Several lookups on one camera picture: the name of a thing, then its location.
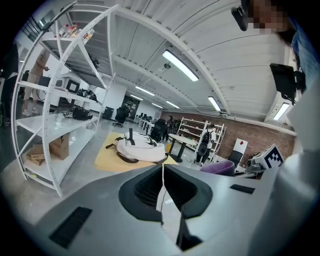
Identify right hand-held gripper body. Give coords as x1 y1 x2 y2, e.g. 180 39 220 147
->
246 143 286 174

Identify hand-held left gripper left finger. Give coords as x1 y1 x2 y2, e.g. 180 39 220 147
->
118 164 164 223

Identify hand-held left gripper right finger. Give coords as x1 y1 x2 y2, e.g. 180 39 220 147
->
163 164 214 252

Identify purple cloth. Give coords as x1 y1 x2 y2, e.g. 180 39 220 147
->
199 159 236 177

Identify white backpack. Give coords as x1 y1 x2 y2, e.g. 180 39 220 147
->
104 128 170 165

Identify white sign with red diamond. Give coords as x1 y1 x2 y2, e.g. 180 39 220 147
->
233 137 249 161

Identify long ceiling light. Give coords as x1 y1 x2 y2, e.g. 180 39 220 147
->
207 95 222 113
161 49 200 83
272 101 291 121
134 85 156 97

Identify yellow floor mat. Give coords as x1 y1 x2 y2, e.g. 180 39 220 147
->
94 131 179 173

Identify round table with black base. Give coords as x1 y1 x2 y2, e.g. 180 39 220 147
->
167 132 199 163

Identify black office chair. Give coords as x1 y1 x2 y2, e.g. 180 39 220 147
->
112 105 131 129
149 118 169 143

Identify white open storage rack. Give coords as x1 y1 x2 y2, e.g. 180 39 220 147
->
177 116 227 161

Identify black chest-mounted monitor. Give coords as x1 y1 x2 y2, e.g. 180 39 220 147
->
269 62 298 106

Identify brown cardboard box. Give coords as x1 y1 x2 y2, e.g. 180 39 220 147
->
48 133 71 161

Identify black bag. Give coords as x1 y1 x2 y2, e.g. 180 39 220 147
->
71 106 94 122

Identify person's striped shirt torso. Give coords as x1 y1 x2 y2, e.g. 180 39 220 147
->
289 16 320 97

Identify flat wooden boxes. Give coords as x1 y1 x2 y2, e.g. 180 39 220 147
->
25 143 46 166

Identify white metal shelving unit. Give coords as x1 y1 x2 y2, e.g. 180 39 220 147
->
11 1 120 198

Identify pile of black equipment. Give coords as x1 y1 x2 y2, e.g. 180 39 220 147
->
76 87 100 101

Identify white machine with dark screen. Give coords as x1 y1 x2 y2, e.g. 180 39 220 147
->
55 72 82 95

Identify row of plastic bottles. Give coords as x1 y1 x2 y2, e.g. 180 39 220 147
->
57 22 96 43

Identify black head-mounted camera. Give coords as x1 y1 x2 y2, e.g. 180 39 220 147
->
230 4 249 32

